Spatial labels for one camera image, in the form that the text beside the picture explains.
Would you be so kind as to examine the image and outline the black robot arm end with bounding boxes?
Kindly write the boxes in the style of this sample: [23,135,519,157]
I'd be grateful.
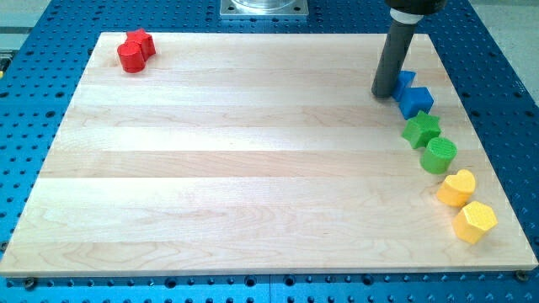
[385,0,447,15]

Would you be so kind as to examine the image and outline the green star block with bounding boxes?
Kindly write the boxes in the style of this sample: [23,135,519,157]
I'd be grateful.
[401,110,441,149]

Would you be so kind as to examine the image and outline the red star block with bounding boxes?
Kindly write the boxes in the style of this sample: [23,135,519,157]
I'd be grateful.
[126,28,156,61]

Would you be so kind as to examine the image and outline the light wooden board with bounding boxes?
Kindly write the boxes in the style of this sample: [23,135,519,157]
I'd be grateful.
[1,32,537,277]

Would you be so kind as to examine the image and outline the blue cube block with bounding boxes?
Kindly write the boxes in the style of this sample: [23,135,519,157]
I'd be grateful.
[399,87,434,120]

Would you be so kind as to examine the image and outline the blue crescent block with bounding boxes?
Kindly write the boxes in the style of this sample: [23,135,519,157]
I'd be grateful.
[392,70,416,102]

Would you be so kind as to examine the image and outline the green cylinder block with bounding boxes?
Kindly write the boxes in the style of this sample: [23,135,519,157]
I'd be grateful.
[420,137,457,174]

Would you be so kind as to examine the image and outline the red heart block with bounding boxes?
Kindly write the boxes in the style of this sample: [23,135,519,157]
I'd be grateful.
[117,41,146,73]

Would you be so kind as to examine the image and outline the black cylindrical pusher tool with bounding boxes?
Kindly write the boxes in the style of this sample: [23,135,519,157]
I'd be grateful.
[371,8,424,98]

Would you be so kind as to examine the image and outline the yellow heart block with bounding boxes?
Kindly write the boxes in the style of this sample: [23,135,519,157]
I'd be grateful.
[435,169,477,207]

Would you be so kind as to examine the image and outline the yellow hexagon block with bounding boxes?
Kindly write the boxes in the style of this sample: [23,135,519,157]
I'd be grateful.
[451,201,498,244]

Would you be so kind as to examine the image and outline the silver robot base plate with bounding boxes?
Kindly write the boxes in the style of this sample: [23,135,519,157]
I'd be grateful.
[220,0,309,17]

